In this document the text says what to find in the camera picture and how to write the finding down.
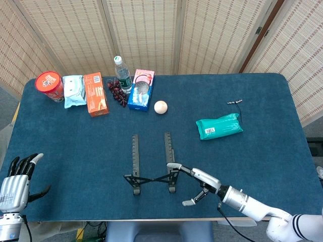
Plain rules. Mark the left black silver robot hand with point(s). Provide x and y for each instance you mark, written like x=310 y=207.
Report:
x=13 y=191

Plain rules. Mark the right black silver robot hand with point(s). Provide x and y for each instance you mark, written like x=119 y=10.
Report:
x=207 y=179

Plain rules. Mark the black folding stand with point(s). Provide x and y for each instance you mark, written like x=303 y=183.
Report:
x=135 y=156

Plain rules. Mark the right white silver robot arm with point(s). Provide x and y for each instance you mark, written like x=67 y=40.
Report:
x=252 y=204

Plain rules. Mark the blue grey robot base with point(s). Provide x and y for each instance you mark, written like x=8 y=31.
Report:
x=156 y=232

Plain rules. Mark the green wet wipes pack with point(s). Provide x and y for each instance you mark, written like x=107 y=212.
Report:
x=219 y=127

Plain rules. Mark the blue felt table cover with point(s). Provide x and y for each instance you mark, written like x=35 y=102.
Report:
x=75 y=141

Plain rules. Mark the pale peach ball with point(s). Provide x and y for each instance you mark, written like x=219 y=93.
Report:
x=160 y=108

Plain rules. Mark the blue cookie box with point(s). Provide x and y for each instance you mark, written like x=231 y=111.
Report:
x=141 y=93

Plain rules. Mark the red snack can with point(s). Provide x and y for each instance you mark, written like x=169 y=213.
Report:
x=49 y=83

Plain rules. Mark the black box on floor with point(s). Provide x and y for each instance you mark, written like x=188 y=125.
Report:
x=316 y=147

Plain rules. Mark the light blue snack bag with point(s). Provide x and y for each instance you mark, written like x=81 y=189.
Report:
x=74 y=92

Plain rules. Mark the dark red grape bunch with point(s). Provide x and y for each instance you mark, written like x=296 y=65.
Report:
x=116 y=92

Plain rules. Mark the orange snack box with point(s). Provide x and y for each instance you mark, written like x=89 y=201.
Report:
x=97 y=95

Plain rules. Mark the clear plastic water bottle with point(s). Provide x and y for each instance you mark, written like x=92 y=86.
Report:
x=123 y=78

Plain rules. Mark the black metal screen hinge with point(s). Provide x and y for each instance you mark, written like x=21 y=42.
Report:
x=258 y=30
x=266 y=33

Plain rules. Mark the woven bamboo folding screen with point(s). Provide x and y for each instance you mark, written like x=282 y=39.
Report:
x=143 y=32

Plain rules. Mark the brown wooden post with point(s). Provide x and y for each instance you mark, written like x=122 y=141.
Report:
x=253 y=50

